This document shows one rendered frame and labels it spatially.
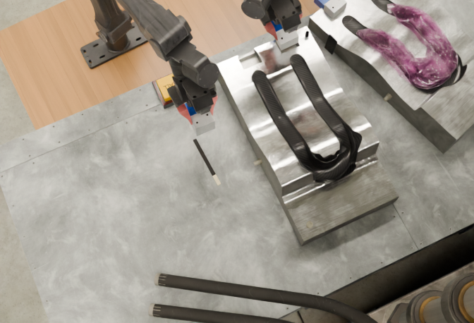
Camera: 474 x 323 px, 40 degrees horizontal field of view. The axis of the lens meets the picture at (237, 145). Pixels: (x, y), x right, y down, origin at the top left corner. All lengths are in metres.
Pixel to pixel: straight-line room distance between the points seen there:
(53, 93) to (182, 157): 0.40
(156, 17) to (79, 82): 0.49
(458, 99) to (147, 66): 0.81
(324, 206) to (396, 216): 0.20
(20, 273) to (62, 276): 0.89
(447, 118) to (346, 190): 0.30
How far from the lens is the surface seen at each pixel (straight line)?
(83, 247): 1.65
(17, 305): 2.52
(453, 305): 1.14
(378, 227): 1.65
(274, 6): 1.50
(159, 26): 1.36
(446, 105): 1.67
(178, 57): 1.37
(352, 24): 1.79
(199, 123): 1.52
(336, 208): 1.58
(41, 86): 1.82
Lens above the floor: 2.38
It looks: 71 degrees down
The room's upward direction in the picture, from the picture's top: 2 degrees counter-clockwise
